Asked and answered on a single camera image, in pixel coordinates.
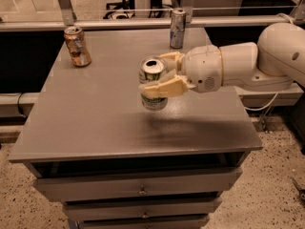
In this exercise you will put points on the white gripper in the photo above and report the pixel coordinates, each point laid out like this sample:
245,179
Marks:
202,67

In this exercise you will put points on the white green 7up can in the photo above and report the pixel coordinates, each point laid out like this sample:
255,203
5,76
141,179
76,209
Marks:
151,69

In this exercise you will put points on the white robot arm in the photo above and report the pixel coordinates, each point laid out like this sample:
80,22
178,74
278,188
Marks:
271,64

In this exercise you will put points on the silver blue redbull can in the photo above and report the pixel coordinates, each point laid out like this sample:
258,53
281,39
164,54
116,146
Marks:
177,29

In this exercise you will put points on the dented orange soda can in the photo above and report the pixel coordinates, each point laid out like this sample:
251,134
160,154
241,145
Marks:
76,43

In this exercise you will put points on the black office chair base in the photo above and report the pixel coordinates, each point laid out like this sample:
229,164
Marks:
120,10

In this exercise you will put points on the grey drawer cabinet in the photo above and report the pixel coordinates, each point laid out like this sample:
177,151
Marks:
91,122

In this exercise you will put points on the top grey drawer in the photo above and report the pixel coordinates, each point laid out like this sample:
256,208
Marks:
137,185

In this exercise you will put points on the grey drawer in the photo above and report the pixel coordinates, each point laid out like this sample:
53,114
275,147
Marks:
180,222
137,185
142,209

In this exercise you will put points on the grey metal railing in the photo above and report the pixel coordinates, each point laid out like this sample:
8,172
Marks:
55,15

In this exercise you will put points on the middle grey drawer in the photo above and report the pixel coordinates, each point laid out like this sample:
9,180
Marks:
142,209

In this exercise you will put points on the bottom grey drawer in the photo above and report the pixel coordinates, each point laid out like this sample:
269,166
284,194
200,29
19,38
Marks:
180,222

